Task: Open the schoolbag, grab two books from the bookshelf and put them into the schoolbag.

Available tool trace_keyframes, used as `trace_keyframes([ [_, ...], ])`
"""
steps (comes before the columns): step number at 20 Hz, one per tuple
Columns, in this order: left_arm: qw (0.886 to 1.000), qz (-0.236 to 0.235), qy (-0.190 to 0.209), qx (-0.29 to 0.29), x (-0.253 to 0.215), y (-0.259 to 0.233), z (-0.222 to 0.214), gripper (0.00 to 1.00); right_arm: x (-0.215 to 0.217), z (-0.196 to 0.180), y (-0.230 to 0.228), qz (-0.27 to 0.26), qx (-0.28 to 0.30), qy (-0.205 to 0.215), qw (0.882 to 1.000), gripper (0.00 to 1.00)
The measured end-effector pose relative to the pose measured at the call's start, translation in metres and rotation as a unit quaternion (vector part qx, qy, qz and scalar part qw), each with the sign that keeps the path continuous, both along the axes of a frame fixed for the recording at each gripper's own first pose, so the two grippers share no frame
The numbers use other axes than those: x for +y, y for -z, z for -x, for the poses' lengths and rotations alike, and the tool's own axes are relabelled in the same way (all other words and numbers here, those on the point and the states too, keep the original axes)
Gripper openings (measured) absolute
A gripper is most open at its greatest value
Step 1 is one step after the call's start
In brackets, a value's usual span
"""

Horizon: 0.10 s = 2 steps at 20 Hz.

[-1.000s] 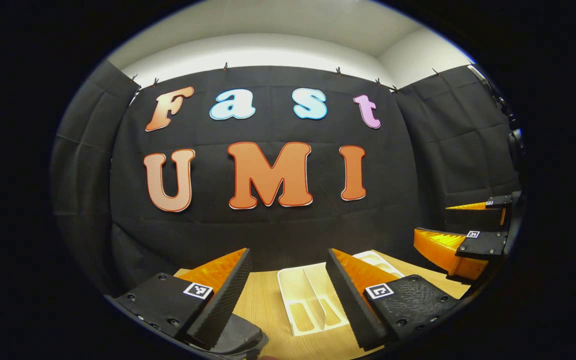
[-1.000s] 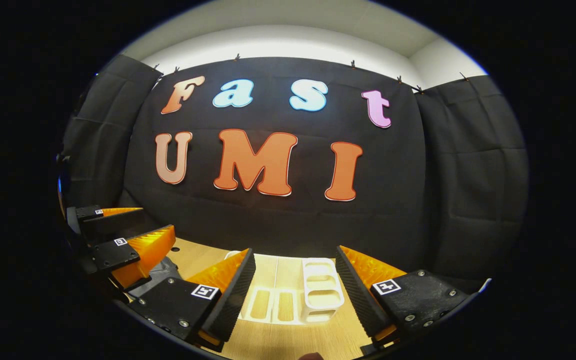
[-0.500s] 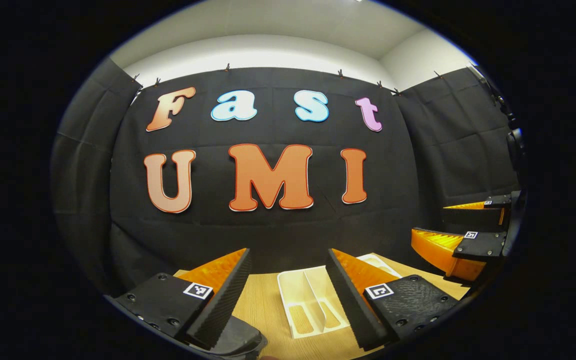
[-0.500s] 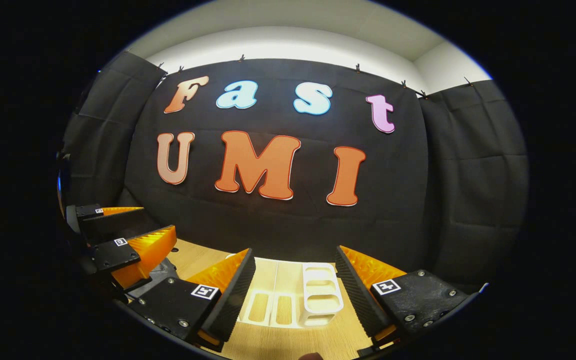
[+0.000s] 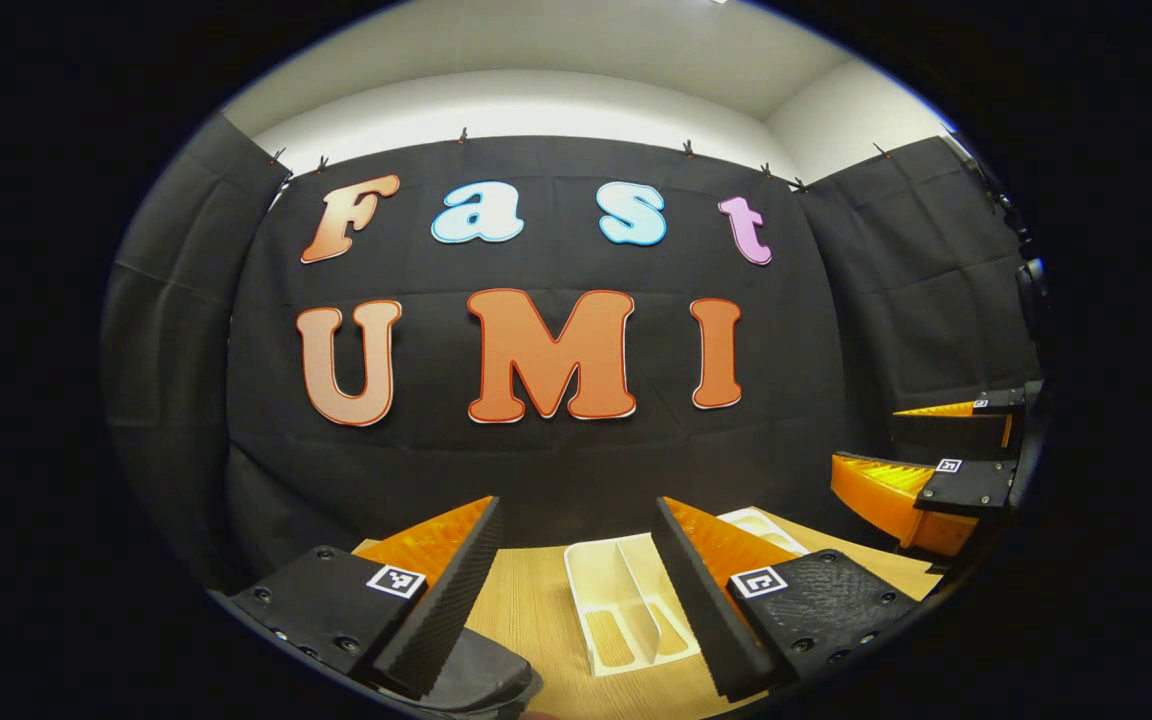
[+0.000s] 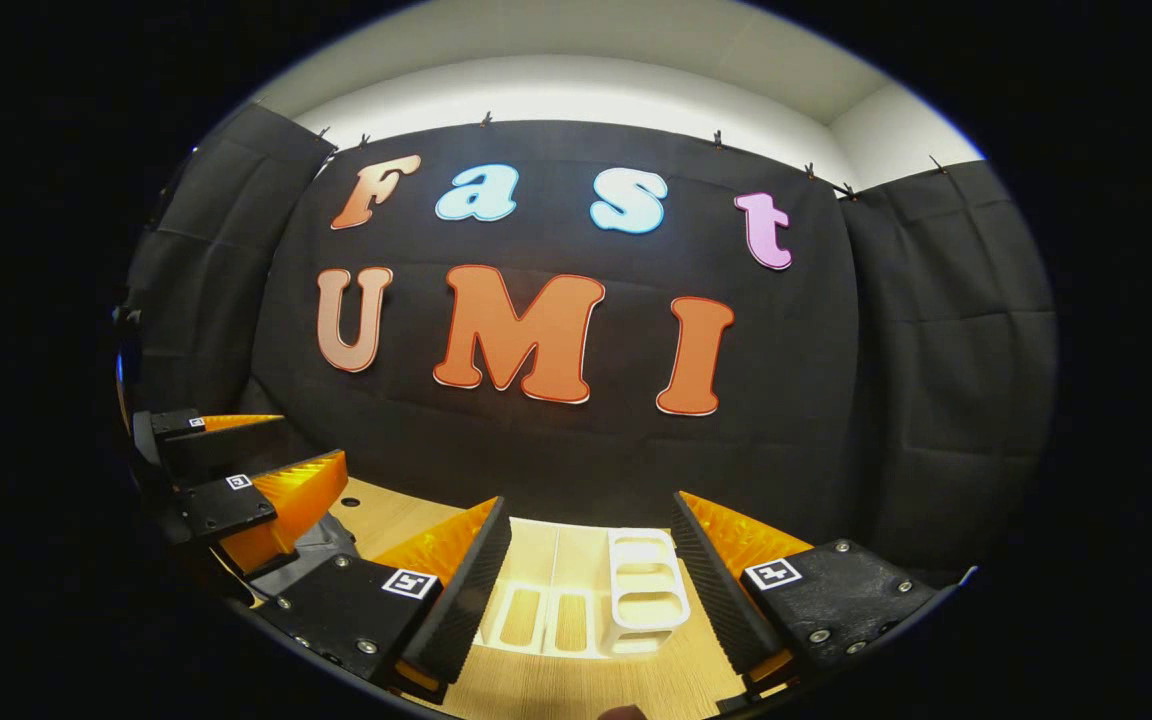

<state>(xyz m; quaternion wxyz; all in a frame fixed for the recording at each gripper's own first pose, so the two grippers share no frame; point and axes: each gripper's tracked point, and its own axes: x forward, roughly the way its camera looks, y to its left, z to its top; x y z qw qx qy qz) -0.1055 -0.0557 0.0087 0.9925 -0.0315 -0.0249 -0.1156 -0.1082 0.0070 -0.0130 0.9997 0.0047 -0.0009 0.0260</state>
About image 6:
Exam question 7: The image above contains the grey and black schoolbag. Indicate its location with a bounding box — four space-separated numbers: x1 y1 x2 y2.
236 510 362 606

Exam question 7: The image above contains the row of black backdrop clips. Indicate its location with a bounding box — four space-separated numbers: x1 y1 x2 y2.
316 110 947 199

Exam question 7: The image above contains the white bookshelf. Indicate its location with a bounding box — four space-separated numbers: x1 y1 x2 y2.
476 520 694 661

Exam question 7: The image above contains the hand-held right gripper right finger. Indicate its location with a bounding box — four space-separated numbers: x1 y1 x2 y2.
671 490 940 698

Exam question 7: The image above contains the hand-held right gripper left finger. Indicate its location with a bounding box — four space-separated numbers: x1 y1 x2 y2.
254 495 514 704

